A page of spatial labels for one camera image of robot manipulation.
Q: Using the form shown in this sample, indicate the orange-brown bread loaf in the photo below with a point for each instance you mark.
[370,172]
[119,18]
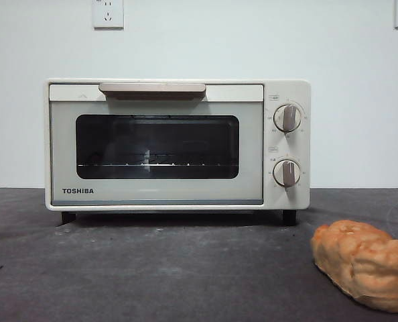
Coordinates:
[363,265]

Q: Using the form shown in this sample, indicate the small-dial oven knob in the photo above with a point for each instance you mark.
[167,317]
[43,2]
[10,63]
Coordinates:
[287,173]

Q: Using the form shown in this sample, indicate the large-dial oven knob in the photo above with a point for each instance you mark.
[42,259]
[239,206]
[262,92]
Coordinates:
[287,119]

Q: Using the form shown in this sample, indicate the cream Toshiba toaster oven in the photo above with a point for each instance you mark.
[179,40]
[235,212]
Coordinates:
[287,89]

